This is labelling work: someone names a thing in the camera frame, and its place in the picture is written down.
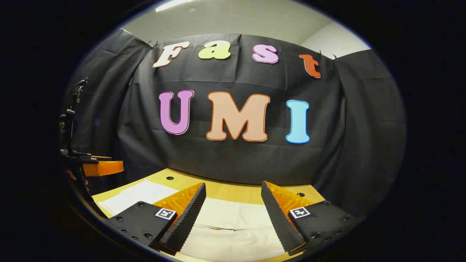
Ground white jeans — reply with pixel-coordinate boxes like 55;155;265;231
98;179;292;262

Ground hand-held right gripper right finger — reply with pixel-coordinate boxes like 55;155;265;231
261;180;355;256

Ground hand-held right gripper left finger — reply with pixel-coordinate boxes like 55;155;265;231
106;182;207;255

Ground black backdrop cloth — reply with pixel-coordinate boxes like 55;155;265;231
62;28;407;219

